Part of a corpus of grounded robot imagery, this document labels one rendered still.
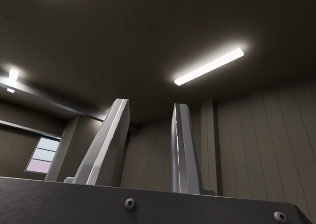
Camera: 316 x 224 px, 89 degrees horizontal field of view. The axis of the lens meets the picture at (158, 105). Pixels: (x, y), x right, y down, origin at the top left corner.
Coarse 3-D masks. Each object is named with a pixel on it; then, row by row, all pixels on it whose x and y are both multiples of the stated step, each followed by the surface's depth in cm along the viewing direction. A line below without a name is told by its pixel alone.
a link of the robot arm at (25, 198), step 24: (0, 192) 4; (24, 192) 4; (48, 192) 4; (72, 192) 4; (96, 192) 4; (120, 192) 4; (144, 192) 4; (168, 192) 4; (0, 216) 4; (24, 216) 4; (48, 216) 4; (72, 216) 4; (96, 216) 4; (120, 216) 4; (144, 216) 4; (168, 216) 4; (192, 216) 4; (216, 216) 4; (240, 216) 4; (264, 216) 4; (288, 216) 4
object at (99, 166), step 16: (112, 112) 9; (128, 112) 11; (112, 128) 8; (96, 144) 7; (112, 144) 8; (96, 160) 6; (112, 160) 8; (80, 176) 6; (96, 176) 6; (112, 176) 8
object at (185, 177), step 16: (176, 112) 9; (176, 128) 8; (176, 144) 8; (192, 144) 7; (176, 160) 7; (192, 160) 7; (176, 176) 7; (192, 176) 6; (192, 192) 6; (208, 192) 6
